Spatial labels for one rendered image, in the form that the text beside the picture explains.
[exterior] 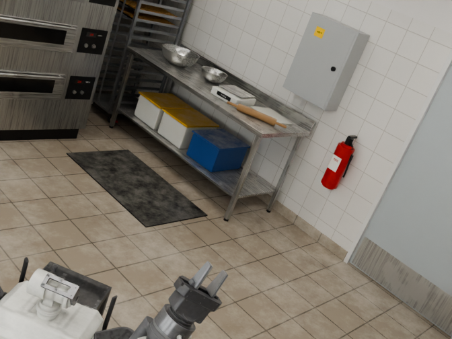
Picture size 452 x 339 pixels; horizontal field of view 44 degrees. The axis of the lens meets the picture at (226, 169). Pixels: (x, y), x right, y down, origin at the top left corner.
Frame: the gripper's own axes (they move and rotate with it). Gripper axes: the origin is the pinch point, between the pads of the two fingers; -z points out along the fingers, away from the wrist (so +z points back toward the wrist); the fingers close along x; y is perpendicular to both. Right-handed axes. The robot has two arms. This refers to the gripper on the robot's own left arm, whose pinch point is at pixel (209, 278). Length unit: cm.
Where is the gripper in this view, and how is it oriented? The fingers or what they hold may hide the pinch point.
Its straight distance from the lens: 125.5
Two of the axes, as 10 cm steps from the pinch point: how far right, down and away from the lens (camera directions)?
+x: -7.1, -4.9, -5.1
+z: -6.1, 7.9, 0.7
